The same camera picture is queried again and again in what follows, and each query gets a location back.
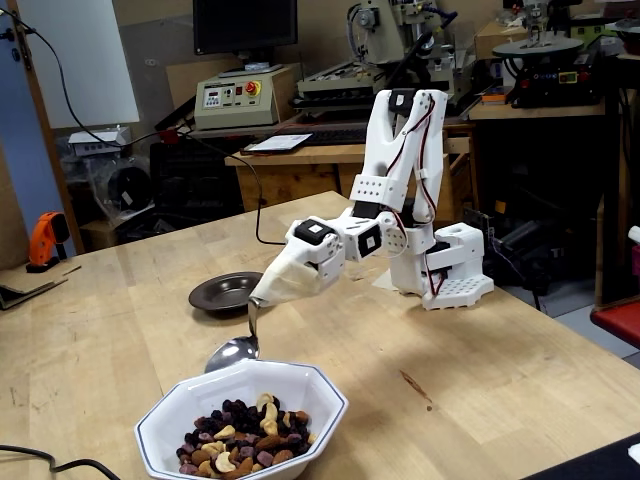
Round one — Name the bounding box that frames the brown plate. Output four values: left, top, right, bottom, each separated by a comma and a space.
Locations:
188, 271, 265, 314

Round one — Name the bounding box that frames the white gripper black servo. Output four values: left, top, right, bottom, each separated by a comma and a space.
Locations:
249, 218, 346, 308

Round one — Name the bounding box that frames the wooden shelf board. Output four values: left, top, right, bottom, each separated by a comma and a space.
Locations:
468, 99, 609, 121

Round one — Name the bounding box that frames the black scroll saw machine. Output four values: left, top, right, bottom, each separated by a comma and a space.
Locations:
492, 19, 606, 109

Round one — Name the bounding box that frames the tablet with white screen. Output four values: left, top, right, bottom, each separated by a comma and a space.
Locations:
242, 132, 315, 155

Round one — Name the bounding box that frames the beige milling machine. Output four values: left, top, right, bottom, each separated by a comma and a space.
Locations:
292, 0, 476, 114

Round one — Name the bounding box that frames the orange and black hand tool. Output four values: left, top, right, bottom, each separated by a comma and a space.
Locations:
25, 211, 72, 274

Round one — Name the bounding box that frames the metal spoon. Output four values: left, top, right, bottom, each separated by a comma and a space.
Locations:
203, 296, 263, 375

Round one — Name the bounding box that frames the brown cardboard box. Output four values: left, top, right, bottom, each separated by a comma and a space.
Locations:
473, 18, 531, 60

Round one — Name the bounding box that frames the beige control box red button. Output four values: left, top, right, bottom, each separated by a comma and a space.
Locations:
193, 63, 296, 131

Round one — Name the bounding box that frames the whiteboard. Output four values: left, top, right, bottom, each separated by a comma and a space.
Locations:
17, 0, 141, 130

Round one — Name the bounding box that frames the white octagonal bowl blue rim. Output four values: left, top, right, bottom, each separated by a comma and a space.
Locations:
133, 358, 350, 480

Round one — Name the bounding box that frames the black box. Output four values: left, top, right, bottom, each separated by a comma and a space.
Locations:
519, 433, 640, 480

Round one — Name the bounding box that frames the black keyboard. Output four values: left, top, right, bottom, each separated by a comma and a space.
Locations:
299, 127, 371, 147

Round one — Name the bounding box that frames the black computer monitor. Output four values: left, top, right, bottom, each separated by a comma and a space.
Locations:
192, 0, 300, 77

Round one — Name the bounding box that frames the clear plastic bag black disc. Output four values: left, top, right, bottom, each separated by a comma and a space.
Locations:
82, 152, 156, 224

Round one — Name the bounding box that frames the wooden workbench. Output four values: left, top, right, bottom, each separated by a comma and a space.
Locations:
224, 122, 476, 224

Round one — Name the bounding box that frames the flat cardboard piece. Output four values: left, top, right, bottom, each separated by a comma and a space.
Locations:
0, 262, 83, 312

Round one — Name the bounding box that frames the red chair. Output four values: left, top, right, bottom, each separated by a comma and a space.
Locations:
589, 298, 640, 349

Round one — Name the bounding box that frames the long thin black cable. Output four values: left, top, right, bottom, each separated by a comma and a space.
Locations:
0, 7, 289, 247

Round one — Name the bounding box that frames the mixed nuts and raisins pile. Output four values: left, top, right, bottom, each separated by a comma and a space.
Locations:
175, 393, 318, 479

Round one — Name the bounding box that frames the thick black cable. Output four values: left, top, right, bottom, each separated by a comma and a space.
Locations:
0, 443, 121, 480

